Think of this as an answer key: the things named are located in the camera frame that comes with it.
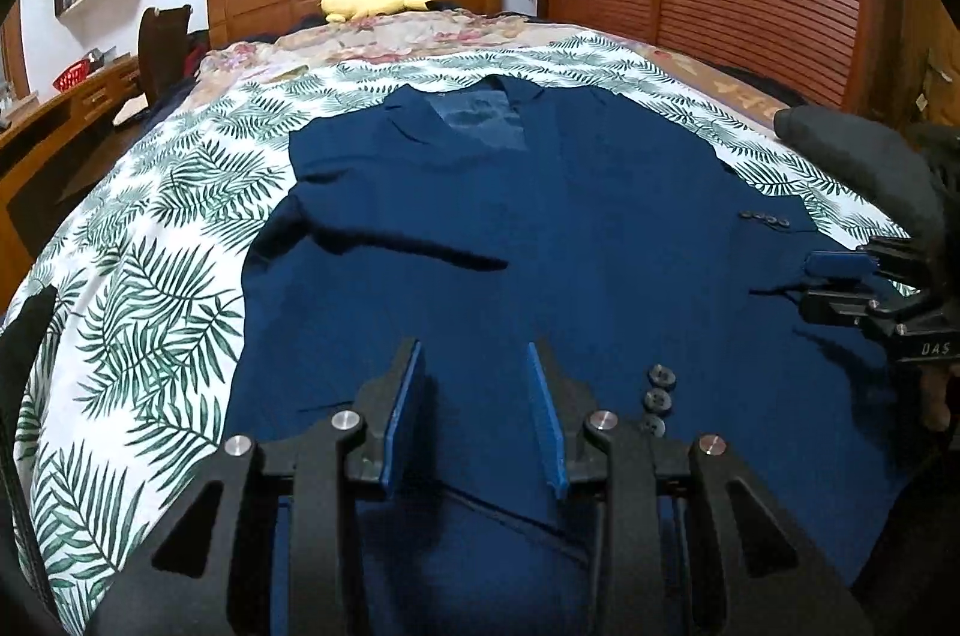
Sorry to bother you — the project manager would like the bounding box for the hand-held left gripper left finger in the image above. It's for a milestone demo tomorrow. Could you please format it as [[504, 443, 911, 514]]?
[[86, 336, 428, 636]]

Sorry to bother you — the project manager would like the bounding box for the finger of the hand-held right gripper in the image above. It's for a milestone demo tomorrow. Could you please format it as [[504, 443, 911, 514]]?
[[797, 283, 901, 331], [805, 250, 901, 281]]

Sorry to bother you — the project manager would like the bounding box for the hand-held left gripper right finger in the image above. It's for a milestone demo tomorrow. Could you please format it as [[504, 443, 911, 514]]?
[[525, 340, 875, 636]]

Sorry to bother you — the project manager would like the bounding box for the navy blue suit jacket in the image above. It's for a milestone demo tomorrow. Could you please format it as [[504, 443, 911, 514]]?
[[225, 77, 931, 636]]

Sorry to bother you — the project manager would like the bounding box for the person's right hand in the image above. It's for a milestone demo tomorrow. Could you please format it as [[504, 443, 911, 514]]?
[[919, 362, 960, 433]]

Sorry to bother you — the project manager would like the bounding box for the wooden door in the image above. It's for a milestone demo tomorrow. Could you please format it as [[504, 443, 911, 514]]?
[[900, 0, 960, 142]]

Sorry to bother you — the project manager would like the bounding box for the leaf print bed sheet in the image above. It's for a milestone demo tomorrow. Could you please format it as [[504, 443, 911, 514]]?
[[0, 32, 920, 629]]

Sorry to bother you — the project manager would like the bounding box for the floral quilt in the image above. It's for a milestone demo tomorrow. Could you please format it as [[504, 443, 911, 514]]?
[[191, 10, 796, 104]]

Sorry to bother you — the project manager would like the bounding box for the dark wooden chair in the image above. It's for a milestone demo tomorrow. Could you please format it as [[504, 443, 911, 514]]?
[[112, 6, 192, 131]]

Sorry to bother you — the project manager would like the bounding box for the wooden desk cabinet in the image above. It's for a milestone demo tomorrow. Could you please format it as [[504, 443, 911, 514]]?
[[0, 55, 147, 292]]

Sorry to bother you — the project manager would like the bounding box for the wooden window frame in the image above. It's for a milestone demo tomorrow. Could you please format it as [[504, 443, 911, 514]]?
[[0, 17, 35, 104]]

